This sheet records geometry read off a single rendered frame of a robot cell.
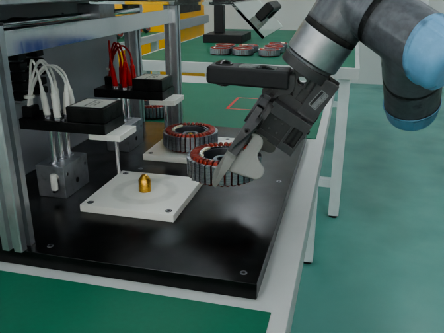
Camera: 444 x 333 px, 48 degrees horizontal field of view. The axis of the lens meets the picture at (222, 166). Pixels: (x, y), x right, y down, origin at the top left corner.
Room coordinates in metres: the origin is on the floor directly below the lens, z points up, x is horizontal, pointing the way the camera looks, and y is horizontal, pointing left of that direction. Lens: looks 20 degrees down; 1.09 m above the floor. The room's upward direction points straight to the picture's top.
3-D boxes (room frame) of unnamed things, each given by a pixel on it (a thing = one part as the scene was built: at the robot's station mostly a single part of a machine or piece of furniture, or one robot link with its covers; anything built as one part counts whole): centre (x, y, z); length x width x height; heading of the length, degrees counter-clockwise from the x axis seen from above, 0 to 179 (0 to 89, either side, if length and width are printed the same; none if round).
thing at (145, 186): (0.73, 0.12, 0.80); 0.02 x 0.02 x 0.03
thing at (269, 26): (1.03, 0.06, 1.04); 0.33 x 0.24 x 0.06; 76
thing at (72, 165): (0.77, 0.26, 0.80); 0.07 x 0.05 x 0.06; 166
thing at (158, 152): (0.97, 0.06, 0.78); 0.15 x 0.15 x 0.01; 76
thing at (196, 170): (0.70, 0.00, 0.84); 0.11 x 0.11 x 0.04
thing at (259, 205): (0.85, 0.11, 0.76); 0.64 x 0.47 x 0.02; 166
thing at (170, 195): (0.73, 0.12, 0.78); 0.15 x 0.15 x 0.01; 76
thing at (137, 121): (1.00, 0.20, 0.80); 0.07 x 0.05 x 0.06; 166
